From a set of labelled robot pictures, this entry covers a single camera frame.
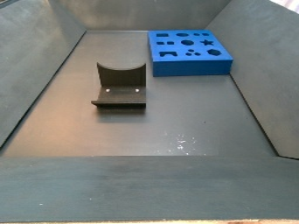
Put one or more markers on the black curved stand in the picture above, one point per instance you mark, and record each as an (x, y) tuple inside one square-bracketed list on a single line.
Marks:
[(122, 87)]

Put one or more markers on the blue foam shape board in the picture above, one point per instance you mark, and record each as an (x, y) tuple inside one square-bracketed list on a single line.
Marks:
[(187, 52)]

